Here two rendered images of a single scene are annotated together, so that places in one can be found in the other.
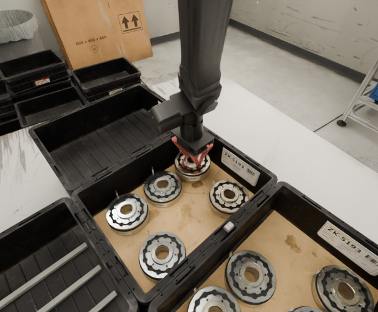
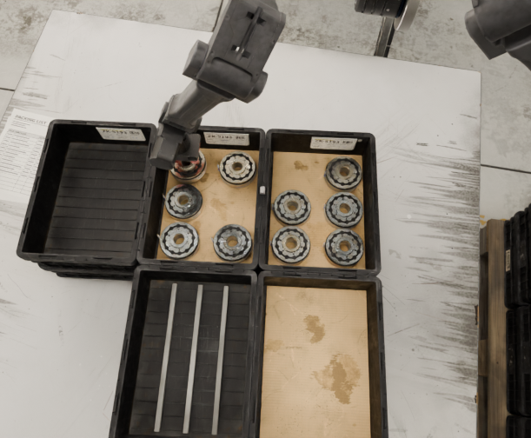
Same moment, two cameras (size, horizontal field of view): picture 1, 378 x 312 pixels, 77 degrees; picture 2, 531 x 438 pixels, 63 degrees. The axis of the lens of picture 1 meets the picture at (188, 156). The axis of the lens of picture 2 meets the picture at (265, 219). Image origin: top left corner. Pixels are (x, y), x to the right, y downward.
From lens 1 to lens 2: 64 cm
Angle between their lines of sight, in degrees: 31
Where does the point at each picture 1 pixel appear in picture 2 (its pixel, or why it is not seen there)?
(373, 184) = (321, 63)
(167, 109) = (169, 147)
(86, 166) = (96, 241)
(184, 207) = (212, 202)
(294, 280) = (315, 188)
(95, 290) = (212, 297)
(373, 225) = (339, 102)
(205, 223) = (237, 200)
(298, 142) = not seen: hidden behind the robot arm
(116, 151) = (104, 207)
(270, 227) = (280, 167)
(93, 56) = not seen: outside the picture
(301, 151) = not seen: hidden behind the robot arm
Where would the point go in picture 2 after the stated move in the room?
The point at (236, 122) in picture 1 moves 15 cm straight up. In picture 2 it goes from (164, 79) to (155, 49)
